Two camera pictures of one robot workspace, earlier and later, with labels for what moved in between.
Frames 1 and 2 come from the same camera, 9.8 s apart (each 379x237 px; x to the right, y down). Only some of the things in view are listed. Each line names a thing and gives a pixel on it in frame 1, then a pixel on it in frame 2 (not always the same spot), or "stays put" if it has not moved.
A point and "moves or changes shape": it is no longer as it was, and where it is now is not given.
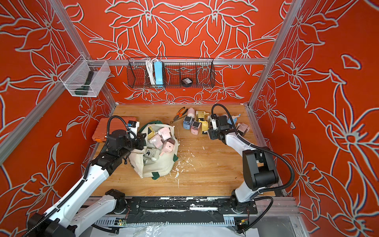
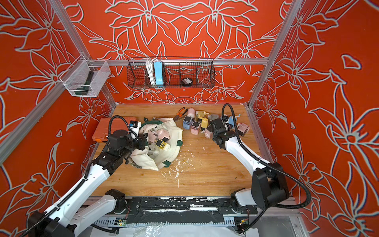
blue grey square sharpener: [187, 122] stays put
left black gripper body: [138, 144] stays put
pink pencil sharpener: [191, 112] stays put
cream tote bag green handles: [162, 166] moves or changes shape
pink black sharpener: [242, 128] stays put
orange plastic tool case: [115, 123] stays put
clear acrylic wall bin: [85, 78] stays put
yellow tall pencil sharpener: [204, 126] moves or changes shape
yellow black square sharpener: [151, 133] to [162, 144]
